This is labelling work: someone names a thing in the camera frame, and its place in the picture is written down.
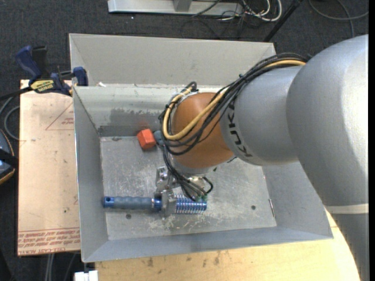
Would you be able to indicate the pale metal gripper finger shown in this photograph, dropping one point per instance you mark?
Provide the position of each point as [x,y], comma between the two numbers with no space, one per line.
[161,178]
[168,201]

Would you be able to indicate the grey metal bin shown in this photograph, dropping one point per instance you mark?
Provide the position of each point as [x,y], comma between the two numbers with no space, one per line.
[132,171]

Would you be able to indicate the red-orange block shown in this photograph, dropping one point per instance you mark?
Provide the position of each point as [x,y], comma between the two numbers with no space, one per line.
[146,140]

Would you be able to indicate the grey-blue rounded object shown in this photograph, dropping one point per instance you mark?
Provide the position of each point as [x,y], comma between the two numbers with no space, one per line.
[158,136]

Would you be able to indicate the brown cardboard board, red print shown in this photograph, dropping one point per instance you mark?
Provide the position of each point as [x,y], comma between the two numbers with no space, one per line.
[44,157]

